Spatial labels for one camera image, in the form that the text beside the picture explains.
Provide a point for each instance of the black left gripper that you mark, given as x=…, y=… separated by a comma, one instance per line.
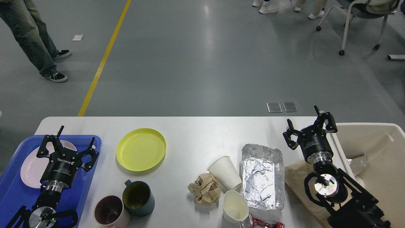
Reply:
x=61, y=167

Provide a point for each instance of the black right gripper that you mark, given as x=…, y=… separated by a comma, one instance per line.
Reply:
x=316, y=144

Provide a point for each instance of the pink mug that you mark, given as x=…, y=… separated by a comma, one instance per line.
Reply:
x=111, y=213

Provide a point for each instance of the yellow plate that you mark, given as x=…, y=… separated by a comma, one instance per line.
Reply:
x=141, y=149

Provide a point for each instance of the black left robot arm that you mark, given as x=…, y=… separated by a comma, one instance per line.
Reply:
x=43, y=213

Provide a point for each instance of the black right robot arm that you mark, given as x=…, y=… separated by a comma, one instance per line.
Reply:
x=348, y=203

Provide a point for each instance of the right floor socket plate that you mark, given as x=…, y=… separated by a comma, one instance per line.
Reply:
x=290, y=106

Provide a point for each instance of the floor socket plate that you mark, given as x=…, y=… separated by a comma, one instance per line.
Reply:
x=274, y=107
x=290, y=106

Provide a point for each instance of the pink plate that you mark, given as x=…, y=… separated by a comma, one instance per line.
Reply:
x=33, y=167

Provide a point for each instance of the left floor socket plate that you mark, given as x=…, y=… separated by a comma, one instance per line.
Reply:
x=274, y=107

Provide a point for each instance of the brown paper bag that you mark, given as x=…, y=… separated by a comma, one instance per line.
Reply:
x=294, y=177

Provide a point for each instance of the beige plastic bin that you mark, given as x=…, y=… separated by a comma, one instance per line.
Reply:
x=384, y=146

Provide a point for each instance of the aluminium foil tray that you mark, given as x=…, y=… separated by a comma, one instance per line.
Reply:
x=263, y=177

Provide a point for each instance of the lying white paper cup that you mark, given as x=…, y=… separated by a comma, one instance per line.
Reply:
x=225, y=172

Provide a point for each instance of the upright white paper cup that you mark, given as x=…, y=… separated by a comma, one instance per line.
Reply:
x=235, y=208

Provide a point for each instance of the white bar on floor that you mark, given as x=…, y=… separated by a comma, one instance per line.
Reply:
x=396, y=57

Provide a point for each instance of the white paper on floor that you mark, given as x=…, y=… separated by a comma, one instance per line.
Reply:
x=78, y=37

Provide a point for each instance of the crumpled brown paper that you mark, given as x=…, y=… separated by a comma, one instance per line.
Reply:
x=205, y=189

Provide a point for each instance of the person in beige trousers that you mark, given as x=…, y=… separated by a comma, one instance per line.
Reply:
x=317, y=9

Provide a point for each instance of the person in jeans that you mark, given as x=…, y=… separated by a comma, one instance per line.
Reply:
x=30, y=32

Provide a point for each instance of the person in white sneakers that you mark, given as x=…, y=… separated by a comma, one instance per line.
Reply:
x=265, y=6

